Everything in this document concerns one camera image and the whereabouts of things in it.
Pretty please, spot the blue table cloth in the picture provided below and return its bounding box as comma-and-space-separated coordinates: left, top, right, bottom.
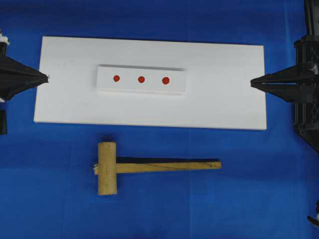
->
0, 0, 319, 239

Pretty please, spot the large white foam board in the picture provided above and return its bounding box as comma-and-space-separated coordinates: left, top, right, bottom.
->
34, 36, 267, 130

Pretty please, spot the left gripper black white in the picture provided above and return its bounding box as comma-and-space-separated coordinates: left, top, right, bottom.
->
0, 31, 48, 101

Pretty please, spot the small white marked block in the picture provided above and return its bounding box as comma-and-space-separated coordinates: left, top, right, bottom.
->
96, 64, 187, 95

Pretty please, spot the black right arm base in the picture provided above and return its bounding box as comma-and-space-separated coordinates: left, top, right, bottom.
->
299, 129, 319, 152

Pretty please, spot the wooden mallet hammer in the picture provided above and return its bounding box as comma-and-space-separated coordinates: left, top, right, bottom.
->
93, 142, 222, 196

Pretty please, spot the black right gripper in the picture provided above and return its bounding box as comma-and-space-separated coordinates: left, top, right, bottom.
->
250, 34, 319, 132

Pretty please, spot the black clip at edge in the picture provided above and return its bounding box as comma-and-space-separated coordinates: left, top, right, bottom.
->
307, 200, 319, 227

